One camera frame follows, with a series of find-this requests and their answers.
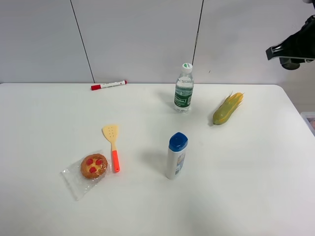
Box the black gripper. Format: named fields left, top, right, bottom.
left=266, top=15, right=315, bottom=60

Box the corn cob with husk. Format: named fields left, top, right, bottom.
left=213, top=92, right=244, bottom=125

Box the clear water bottle green label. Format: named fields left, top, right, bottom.
left=174, top=63, right=194, bottom=113

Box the white bottle blue cap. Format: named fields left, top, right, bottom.
left=165, top=132, right=189, bottom=179

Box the red whiteboard marker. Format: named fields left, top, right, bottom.
left=91, top=80, right=127, bottom=91

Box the fruit tart in plastic bag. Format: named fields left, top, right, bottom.
left=61, top=150, right=112, bottom=201

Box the beige spatula orange handle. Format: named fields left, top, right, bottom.
left=102, top=124, right=120, bottom=173

